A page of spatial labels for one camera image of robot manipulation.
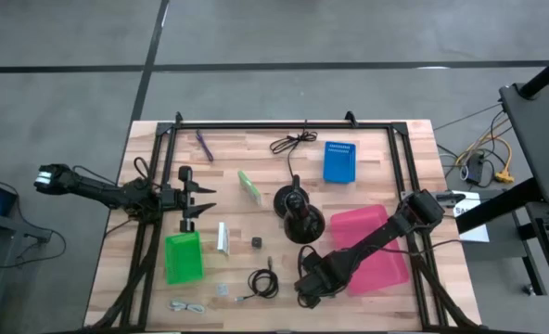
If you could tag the dark grey desk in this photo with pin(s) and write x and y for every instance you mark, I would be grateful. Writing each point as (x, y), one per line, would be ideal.
(543, 139)

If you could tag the green plastic bin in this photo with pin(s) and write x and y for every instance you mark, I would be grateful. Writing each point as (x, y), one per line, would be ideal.
(184, 260)

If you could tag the small grey square packet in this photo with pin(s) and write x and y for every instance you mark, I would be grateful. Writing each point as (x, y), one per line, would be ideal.
(222, 290)

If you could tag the grey metal stand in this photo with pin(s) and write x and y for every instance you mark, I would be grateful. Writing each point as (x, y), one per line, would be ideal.
(5, 227)

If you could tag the black joystick controller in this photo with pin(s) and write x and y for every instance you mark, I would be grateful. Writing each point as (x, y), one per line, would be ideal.
(304, 227)

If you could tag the black aluminium table frame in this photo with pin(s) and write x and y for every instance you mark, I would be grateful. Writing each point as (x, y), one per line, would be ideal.
(279, 125)

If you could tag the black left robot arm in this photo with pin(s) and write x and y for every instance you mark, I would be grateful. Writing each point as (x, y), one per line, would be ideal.
(98, 190)

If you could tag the white paper sheet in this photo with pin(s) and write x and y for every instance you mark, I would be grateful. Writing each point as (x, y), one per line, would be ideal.
(474, 234)

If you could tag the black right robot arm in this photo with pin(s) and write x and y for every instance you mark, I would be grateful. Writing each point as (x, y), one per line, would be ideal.
(381, 234)

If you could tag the white slim box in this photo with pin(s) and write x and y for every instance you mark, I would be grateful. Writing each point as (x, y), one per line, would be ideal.
(223, 239)

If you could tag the red plastic bin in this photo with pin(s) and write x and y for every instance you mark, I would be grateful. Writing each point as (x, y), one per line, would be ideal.
(386, 273)

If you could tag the black pole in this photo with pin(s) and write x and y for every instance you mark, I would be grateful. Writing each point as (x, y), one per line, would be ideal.
(545, 76)

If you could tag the small black cube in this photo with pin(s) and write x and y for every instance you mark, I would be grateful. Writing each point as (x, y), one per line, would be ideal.
(256, 242)

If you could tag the black power adapter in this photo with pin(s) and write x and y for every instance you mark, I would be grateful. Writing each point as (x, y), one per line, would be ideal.
(477, 171)

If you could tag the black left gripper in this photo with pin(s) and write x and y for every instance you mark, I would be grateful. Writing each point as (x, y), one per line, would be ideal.
(184, 199)

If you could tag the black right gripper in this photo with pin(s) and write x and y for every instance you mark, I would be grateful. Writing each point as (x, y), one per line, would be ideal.
(323, 276)

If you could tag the green flat pack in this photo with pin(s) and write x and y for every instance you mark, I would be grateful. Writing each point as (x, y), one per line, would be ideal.
(249, 186)

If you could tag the blue plastic basket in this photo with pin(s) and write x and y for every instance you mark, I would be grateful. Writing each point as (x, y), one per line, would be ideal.
(339, 162)

